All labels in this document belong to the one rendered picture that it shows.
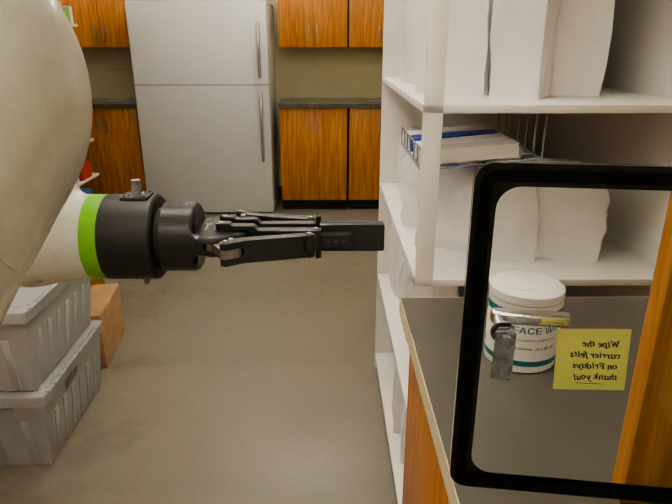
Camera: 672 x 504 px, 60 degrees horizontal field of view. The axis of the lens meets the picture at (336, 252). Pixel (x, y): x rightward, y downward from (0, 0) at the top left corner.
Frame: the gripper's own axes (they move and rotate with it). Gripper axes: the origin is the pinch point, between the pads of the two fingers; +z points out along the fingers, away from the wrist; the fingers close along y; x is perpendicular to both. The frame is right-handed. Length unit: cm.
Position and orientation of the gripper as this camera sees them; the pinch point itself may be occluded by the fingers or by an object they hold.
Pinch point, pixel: (351, 235)
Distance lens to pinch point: 63.3
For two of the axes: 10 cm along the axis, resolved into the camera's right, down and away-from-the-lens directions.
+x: 0.0, 9.4, 3.3
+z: 10.0, 0.0, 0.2
